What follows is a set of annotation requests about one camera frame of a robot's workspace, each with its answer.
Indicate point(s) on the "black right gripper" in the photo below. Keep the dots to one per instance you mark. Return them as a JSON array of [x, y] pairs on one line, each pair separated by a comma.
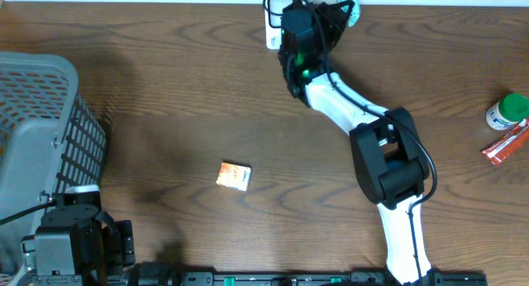
[[331, 22]]

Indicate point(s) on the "orange small packet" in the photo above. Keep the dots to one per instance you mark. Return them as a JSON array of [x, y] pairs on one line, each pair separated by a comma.
[[234, 176]]

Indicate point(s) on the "green lid white jar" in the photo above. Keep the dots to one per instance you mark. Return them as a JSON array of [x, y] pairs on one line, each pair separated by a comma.
[[507, 112]]

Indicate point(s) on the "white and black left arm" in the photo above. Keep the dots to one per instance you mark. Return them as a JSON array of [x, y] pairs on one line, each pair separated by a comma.
[[78, 243]]

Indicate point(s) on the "grey plastic basket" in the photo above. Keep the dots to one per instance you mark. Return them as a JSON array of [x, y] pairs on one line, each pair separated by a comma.
[[50, 141]]

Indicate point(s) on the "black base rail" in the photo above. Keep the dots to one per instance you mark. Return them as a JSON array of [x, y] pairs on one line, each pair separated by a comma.
[[173, 278]]

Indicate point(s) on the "white barcode scanner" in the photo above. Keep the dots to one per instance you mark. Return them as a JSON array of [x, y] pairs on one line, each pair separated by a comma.
[[273, 15]]

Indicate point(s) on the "red snack bar wrapper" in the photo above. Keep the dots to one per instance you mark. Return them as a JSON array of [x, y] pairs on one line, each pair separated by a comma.
[[507, 144]]

